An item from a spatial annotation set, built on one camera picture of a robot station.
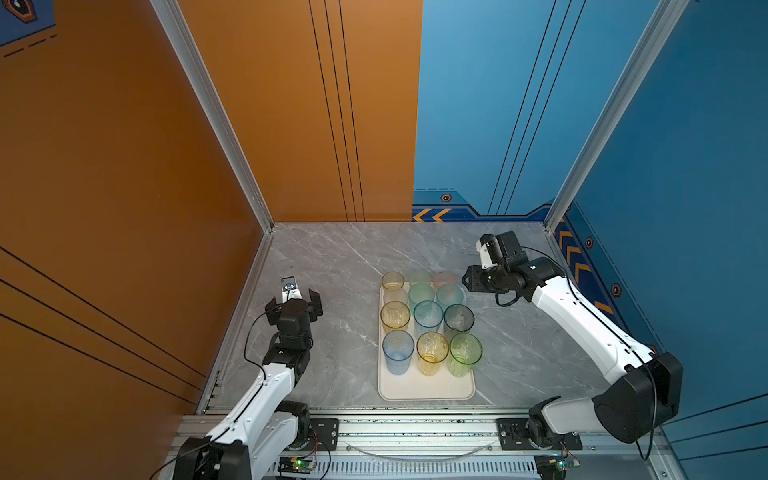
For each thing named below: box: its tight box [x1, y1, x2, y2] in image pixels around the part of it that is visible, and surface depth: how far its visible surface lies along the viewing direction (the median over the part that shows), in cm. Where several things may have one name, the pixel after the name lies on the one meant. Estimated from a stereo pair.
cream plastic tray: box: [377, 286, 476, 402], surface depth 82 cm
